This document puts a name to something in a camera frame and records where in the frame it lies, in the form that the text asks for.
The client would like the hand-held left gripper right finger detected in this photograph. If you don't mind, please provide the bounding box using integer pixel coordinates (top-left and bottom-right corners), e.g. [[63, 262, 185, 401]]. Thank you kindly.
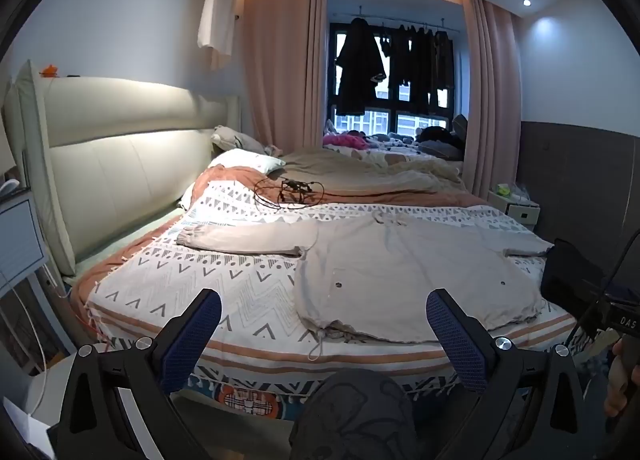
[[426, 289, 608, 460]]

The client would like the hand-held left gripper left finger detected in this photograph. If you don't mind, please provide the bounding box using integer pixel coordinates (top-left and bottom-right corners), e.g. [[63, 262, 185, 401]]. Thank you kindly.
[[47, 289, 222, 460]]

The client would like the beige jacket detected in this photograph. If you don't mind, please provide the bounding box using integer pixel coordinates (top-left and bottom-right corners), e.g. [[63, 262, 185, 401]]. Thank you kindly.
[[176, 210, 555, 360]]

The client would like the row of dark hanging clothes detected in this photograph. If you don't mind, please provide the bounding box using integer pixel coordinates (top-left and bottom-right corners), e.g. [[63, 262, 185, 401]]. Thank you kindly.
[[387, 23, 456, 116]]

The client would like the person's right hand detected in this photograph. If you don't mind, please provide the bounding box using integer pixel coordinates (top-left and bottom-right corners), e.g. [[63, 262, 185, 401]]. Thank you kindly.
[[604, 339, 640, 418]]

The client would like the patterned geometric blanket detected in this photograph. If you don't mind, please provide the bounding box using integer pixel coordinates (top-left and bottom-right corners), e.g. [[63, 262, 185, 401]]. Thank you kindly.
[[70, 180, 576, 401]]

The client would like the cartoon print rug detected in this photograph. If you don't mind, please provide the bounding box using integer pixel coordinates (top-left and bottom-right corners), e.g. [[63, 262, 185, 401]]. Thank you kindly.
[[190, 375, 311, 421]]

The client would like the person's leg in patterned pants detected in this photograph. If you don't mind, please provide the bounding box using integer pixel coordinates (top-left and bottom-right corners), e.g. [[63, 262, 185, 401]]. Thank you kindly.
[[289, 369, 418, 460]]

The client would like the white nightstand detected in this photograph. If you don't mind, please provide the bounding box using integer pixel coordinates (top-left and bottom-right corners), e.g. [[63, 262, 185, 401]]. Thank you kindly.
[[487, 189, 541, 227]]

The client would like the white pillow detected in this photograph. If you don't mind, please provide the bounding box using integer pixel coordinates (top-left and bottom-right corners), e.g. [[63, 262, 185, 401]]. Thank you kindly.
[[207, 149, 286, 176]]

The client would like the cream padded headboard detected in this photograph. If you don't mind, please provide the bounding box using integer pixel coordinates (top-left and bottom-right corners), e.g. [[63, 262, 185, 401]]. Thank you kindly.
[[2, 59, 241, 276]]

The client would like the beige duvet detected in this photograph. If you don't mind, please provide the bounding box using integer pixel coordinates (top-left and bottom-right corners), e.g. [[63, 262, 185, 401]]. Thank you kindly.
[[272, 146, 466, 201]]

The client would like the grey-blue bedside table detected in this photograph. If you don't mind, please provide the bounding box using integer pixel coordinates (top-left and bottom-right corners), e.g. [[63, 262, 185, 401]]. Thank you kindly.
[[0, 180, 51, 301]]

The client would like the grey pillow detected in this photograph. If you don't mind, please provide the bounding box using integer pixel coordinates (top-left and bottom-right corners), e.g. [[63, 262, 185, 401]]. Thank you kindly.
[[210, 125, 273, 153]]

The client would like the spotted white cloth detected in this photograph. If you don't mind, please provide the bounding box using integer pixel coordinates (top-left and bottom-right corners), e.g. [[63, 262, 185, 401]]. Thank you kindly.
[[370, 133, 421, 153]]

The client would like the pink cloth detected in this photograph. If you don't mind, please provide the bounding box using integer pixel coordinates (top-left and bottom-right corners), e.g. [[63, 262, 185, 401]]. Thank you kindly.
[[322, 133, 371, 151]]

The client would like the window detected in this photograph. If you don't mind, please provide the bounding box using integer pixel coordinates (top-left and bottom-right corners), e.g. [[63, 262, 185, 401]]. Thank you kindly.
[[327, 25, 468, 141]]

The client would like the black hanging jacket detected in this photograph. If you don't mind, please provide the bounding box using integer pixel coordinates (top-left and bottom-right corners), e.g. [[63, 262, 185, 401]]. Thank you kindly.
[[334, 16, 388, 116]]

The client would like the white hanging shirt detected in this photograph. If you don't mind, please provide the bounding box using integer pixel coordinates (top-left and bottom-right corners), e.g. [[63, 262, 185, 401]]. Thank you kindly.
[[196, 0, 238, 72]]

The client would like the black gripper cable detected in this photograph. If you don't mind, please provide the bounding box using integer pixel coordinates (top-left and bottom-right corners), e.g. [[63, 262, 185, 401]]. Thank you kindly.
[[570, 227, 640, 341]]

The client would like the white cable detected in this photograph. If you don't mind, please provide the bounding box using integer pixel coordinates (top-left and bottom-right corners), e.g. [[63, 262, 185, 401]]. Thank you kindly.
[[25, 260, 66, 416]]

